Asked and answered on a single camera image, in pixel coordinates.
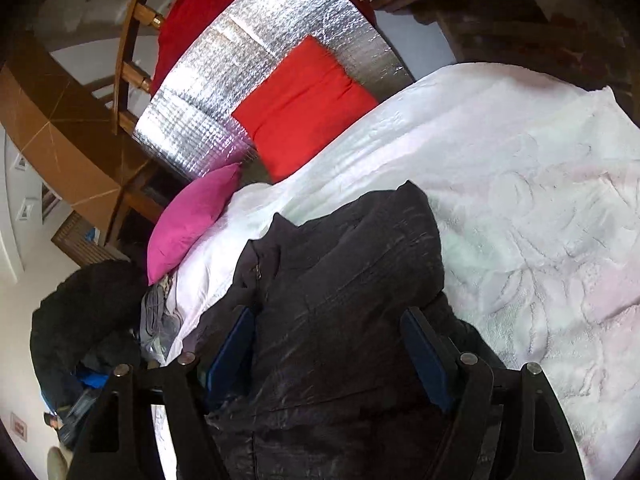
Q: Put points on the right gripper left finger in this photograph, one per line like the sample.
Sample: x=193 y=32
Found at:
x=118 y=440

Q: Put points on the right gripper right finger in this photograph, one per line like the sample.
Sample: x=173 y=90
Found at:
x=505 y=424

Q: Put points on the black quilted jacket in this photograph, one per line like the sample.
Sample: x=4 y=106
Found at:
x=333 y=393

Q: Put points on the cream leather sofa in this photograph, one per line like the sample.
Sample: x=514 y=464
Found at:
x=57 y=467

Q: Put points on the blue jacket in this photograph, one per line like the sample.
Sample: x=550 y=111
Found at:
x=87 y=378

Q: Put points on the black coat pile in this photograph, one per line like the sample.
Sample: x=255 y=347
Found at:
x=88 y=324

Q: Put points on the grey folded garment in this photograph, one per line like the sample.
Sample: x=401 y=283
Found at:
x=160 y=320

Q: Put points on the white embossed bed blanket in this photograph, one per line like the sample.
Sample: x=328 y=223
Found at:
x=534 y=184

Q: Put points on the pink pillow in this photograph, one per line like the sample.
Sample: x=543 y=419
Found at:
x=188 y=216

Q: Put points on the brown wooden pillar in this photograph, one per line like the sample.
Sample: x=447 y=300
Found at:
x=65 y=132

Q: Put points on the silver foil insulation board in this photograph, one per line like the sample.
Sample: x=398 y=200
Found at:
x=188 y=125

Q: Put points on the wooden stair railing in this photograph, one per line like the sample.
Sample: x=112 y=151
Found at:
x=128 y=74

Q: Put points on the red cushion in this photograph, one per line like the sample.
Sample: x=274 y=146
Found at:
x=301 y=107

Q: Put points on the wooden side table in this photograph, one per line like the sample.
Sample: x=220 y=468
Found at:
x=590 y=43

